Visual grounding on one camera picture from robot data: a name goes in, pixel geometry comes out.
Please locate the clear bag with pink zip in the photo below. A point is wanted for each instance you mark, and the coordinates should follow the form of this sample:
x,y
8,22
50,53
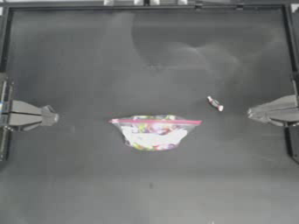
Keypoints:
x,y
154,134

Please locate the red white candy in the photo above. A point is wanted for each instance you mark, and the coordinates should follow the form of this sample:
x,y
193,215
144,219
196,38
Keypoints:
x,y
215,103

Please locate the black table frame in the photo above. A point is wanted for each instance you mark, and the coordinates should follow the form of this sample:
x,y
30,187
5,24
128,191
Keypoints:
x,y
57,5

